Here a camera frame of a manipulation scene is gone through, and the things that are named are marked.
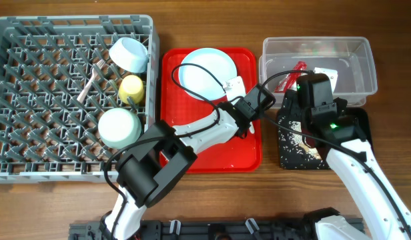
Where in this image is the red sauce packet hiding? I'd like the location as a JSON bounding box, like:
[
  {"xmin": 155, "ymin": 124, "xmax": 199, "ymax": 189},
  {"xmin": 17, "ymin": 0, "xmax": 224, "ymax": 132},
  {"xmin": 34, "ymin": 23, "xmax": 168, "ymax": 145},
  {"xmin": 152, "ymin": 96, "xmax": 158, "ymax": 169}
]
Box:
[{"xmin": 274, "ymin": 61, "xmax": 307, "ymax": 93}]

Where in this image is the light blue plate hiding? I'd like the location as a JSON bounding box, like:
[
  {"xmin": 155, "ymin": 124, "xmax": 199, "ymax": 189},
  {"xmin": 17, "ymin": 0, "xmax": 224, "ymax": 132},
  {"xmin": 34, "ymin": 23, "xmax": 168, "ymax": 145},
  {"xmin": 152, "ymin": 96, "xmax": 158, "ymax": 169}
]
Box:
[{"xmin": 178, "ymin": 48, "xmax": 238, "ymax": 101}]

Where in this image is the grey dishwasher rack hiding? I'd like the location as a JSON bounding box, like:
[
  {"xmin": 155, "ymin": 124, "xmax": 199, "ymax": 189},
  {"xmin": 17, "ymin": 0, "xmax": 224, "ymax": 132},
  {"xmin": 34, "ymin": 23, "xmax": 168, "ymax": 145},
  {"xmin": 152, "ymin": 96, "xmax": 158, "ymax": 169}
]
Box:
[{"xmin": 0, "ymin": 15, "xmax": 159, "ymax": 184}]

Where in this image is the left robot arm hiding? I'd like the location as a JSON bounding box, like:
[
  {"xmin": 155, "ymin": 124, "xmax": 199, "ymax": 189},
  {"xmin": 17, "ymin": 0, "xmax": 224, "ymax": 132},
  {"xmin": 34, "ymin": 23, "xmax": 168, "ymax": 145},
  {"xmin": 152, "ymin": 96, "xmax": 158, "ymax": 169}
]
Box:
[{"xmin": 100, "ymin": 84, "xmax": 276, "ymax": 239}]

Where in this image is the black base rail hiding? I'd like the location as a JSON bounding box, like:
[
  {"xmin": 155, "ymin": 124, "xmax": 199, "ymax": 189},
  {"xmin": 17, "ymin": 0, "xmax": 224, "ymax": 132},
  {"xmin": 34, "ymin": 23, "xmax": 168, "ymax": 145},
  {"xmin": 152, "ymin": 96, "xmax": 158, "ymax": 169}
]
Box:
[{"xmin": 68, "ymin": 218, "xmax": 365, "ymax": 240}]

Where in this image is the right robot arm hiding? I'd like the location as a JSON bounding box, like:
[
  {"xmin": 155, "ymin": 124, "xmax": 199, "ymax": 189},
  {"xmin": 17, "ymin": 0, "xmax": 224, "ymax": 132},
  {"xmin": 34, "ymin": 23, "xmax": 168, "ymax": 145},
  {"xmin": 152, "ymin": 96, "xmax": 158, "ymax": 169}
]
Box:
[{"xmin": 296, "ymin": 73, "xmax": 411, "ymax": 239}]

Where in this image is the white plastic fork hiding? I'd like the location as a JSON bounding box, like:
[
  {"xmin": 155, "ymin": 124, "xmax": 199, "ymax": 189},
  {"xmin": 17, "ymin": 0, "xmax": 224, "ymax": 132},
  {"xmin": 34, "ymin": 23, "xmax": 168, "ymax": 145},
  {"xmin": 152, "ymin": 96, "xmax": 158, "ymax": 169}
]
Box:
[{"xmin": 77, "ymin": 59, "xmax": 105, "ymax": 103}]

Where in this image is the black waste tray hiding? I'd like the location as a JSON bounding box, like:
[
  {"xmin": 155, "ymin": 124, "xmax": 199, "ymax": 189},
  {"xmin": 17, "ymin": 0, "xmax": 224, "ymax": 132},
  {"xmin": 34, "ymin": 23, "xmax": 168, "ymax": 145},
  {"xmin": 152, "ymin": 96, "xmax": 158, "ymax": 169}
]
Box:
[{"xmin": 276, "ymin": 89, "xmax": 373, "ymax": 171}]

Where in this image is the clear plastic bin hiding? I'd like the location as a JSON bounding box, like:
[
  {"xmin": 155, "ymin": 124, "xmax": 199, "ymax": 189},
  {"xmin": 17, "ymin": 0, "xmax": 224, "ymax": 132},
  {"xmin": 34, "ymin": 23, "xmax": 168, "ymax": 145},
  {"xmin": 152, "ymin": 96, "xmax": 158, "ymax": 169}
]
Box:
[{"xmin": 258, "ymin": 37, "xmax": 378, "ymax": 107}]

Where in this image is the white plastic spoon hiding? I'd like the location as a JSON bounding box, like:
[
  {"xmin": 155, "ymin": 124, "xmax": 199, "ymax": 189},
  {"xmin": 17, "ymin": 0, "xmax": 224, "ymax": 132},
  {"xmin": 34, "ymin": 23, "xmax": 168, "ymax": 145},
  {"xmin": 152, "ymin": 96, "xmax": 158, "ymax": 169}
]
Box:
[{"xmin": 249, "ymin": 123, "xmax": 255, "ymax": 134}]

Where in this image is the red plastic tray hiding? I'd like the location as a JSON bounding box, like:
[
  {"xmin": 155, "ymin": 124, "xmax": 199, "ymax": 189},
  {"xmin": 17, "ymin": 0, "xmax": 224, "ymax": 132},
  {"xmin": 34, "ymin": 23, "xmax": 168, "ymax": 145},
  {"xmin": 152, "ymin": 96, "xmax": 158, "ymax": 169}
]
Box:
[{"xmin": 160, "ymin": 47, "xmax": 262, "ymax": 173}]

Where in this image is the yellow plastic cup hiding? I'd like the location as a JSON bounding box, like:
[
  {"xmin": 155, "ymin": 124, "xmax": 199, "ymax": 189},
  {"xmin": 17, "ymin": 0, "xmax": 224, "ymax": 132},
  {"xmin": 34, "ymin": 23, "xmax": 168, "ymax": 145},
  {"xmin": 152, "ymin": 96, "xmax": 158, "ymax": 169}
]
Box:
[{"xmin": 118, "ymin": 75, "xmax": 145, "ymax": 104}]

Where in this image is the green shallow bowl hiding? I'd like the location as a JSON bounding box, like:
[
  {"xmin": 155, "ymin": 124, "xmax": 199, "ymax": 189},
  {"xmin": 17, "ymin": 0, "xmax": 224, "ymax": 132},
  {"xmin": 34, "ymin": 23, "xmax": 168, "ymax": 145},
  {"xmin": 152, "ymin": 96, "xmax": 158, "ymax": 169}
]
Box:
[{"xmin": 98, "ymin": 108, "xmax": 141, "ymax": 149}]

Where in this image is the light blue small bowl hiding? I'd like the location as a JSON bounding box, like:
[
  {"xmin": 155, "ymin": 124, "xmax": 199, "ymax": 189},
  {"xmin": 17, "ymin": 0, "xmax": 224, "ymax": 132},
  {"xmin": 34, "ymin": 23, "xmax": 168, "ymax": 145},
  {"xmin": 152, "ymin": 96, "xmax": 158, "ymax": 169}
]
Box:
[{"xmin": 109, "ymin": 37, "xmax": 149, "ymax": 73}]

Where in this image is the food scraps and rice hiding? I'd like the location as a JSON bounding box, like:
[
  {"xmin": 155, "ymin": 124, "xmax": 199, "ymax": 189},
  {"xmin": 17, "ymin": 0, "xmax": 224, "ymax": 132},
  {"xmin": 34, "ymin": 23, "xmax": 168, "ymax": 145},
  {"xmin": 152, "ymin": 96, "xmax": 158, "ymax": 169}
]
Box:
[{"xmin": 278, "ymin": 128, "xmax": 329, "ymax": 170}]

